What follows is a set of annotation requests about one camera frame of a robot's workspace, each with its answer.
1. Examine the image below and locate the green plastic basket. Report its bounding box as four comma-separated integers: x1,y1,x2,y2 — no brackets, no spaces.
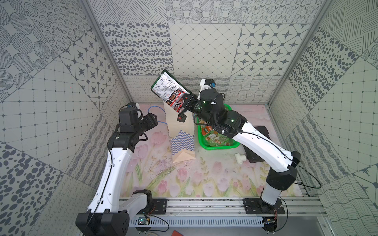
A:
195,117,240,150

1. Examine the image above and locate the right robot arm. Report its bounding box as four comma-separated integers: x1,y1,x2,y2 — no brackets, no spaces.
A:
177,88,298,206

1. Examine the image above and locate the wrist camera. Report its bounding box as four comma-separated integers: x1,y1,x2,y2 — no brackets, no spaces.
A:
126,102,142,114
200,79,216,92

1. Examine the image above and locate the red black condiment packet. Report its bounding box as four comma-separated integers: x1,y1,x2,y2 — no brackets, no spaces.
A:
151,70,191,113

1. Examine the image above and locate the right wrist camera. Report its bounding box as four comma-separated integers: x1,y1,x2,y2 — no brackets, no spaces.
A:
200,79,216,92

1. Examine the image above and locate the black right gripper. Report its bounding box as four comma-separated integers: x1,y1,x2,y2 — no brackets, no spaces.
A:
183,92,215,127

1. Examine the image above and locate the blue checkered paper bag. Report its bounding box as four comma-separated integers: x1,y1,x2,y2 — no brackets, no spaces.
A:
148,103,195,163

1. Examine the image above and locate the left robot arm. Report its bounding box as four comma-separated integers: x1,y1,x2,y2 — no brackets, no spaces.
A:
75,102,158,236

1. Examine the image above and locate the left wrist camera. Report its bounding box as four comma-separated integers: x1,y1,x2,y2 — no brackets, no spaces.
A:
126,102,142,114

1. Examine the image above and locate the white pipe elbow fitting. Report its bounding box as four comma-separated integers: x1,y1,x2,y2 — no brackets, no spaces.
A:
235,153,247,165

